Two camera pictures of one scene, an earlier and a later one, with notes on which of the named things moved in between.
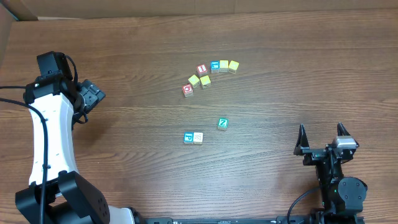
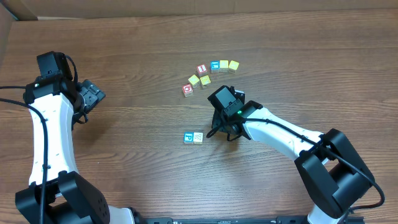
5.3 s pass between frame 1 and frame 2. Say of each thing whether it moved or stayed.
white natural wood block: stayed
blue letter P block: stayed
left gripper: stayed
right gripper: moved
